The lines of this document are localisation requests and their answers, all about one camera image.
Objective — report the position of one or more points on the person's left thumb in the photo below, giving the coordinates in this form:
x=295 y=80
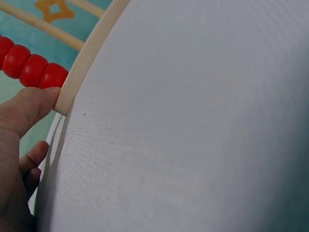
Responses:
x=33 y=104

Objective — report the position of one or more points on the person's left hand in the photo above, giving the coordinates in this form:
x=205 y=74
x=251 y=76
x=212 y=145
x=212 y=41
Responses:
x=12 y=149

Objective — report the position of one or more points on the wooden abacus frame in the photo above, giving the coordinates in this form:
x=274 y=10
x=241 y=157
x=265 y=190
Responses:
x=79 y=65

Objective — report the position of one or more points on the red abacus bead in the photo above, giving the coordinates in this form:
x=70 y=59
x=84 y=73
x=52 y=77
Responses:
x=4 y=49
x=53 y=76
x=15 y=61
x=33 y=70

